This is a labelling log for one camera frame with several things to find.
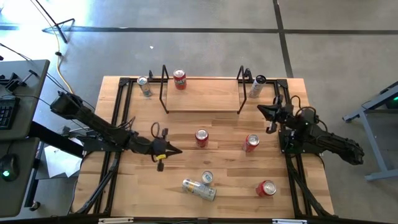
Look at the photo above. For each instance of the grey desk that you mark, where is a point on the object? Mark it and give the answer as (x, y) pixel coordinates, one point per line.
(31, 102)
(18, 193)

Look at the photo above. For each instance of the yellow tape tag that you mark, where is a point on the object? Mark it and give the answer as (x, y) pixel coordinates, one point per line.
(160, 156)

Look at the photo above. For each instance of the red Fanta soda can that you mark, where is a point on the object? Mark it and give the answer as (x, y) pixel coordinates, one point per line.
(179, 81)
(249, 144)

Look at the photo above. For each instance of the black keyboard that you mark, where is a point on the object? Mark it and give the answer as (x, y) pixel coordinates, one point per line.
(7, 113)

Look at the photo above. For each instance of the black tripod stand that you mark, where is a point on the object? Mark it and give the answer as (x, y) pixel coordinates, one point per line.
(64, 38)

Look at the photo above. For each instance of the white paper sheet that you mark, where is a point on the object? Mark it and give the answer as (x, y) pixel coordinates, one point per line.
(60, 163)

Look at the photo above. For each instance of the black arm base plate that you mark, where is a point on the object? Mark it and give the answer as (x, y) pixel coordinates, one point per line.
(284, 146)
(91, 147)

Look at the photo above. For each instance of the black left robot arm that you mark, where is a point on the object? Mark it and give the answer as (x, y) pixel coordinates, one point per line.
(93, 121)

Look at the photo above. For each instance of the black computer mouse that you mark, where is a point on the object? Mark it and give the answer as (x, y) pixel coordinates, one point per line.
(11, 163)

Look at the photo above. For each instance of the blue silver energy drink can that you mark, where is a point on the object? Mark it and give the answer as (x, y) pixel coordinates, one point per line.
(145, 88)
(207, 178)

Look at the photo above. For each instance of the black aluminium rig frame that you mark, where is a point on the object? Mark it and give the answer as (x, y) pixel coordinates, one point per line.
(123, 81)

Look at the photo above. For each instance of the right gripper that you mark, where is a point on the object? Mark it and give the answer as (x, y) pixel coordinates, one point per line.
(286, 115)

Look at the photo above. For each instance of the black desk support beam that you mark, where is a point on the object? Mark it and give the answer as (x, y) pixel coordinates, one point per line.
(53, 138)

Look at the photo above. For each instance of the workbench with blue-grey legs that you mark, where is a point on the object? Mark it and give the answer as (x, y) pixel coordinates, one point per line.
(374, 146)

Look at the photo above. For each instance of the tall white Celsius can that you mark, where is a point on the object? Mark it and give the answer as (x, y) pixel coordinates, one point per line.
(199, 189)
(255, 90)

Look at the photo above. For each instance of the plain red soda can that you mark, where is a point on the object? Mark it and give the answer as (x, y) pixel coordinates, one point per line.
(201, 140)
(265, 188)

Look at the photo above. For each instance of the black desk clamp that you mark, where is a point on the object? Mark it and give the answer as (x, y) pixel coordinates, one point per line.
(12, 83)

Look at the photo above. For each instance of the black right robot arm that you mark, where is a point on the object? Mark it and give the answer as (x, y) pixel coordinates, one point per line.
(335, 143)

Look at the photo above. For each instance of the black caster wheel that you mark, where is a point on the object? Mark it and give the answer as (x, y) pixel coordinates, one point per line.
(35, 206)

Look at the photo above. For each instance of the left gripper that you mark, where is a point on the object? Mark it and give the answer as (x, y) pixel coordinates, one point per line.
(149, 146)

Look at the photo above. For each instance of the white mounting plate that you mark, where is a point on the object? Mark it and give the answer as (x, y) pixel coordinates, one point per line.
(289, 221)
(115, 220)

